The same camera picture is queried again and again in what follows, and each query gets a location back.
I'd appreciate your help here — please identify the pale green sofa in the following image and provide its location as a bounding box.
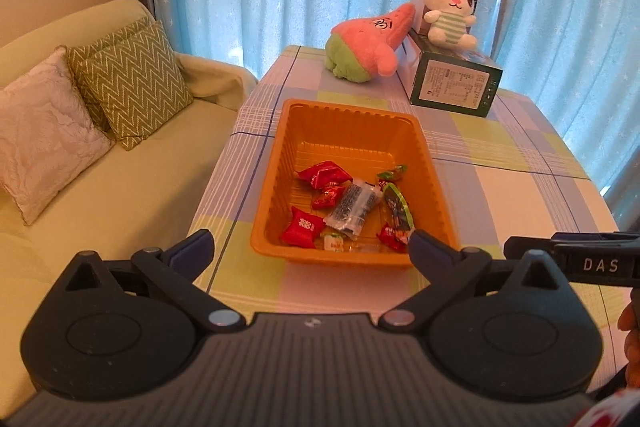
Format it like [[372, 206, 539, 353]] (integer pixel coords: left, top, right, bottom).
[[0, 0, 258, 408]]

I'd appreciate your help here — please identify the green candy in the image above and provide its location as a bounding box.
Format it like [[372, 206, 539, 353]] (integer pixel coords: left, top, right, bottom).
[[376, 164, 409, 182]]

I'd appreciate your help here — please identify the red candy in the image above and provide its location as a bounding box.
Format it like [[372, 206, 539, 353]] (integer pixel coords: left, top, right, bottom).
[[298, 160, 353, 190], [376, 223, 413, 254], [311, 186, 348, 210]]

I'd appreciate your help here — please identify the pink star plush toy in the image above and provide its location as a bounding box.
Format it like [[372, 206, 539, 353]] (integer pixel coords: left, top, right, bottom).
[[324, 3, 418, 85]]

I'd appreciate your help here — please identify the white fluffy cushion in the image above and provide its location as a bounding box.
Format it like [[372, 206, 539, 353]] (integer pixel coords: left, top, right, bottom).
[[0, 47, 115, 226]]

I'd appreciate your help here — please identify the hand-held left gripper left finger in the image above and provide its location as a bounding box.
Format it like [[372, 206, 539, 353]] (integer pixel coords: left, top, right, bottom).
[[60, 229, 246, 333]]

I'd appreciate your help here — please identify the person's printed clothing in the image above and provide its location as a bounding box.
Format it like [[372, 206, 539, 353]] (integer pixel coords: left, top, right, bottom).
[[565, 372, 640, 427]]

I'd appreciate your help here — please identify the person's right hand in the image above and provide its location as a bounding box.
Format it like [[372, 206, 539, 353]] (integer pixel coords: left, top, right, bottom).
[[616, 304, 640, 390]]

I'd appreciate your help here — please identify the orange plastic tray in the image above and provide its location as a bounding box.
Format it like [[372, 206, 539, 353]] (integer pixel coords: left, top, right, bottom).
[[250, 99, 461, 269]]

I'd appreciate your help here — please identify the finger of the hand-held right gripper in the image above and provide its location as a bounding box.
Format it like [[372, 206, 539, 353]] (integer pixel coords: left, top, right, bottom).
[[551, 232, 640, 245], [503, 236, 563, 264]]

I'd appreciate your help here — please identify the green white snack pouch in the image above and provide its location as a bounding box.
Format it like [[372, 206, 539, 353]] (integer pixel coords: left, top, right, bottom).
[[381, 182, 415, 233]]

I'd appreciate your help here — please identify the yellow candy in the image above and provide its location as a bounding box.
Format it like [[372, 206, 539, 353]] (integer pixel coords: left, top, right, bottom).
[[320, 232, 348, 254]]

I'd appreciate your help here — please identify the green cardboard box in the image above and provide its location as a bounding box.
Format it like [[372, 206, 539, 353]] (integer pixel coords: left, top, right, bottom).
[[400, 32, 503, 118]]

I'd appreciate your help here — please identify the dark clear snack packet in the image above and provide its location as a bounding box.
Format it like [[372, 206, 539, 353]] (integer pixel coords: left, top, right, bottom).
[[322, 178, 385, 240]]

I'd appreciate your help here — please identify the large red snack packet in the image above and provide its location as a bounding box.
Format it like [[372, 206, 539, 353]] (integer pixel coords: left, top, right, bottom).
[[279, 206, 327, 249]]

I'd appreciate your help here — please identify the green zigzag cushion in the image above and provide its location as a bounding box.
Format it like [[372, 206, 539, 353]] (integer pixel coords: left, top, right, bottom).
[[75, 21, 195, 152], [65, 18, 153, 132]]

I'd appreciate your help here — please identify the checked tablecloth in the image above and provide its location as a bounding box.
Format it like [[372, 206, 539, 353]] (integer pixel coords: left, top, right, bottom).
[[185, 44, 621, 323]]

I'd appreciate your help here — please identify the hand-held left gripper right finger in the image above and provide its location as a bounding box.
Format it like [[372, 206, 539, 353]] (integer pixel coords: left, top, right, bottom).
[[378, 229, 568, 333]]

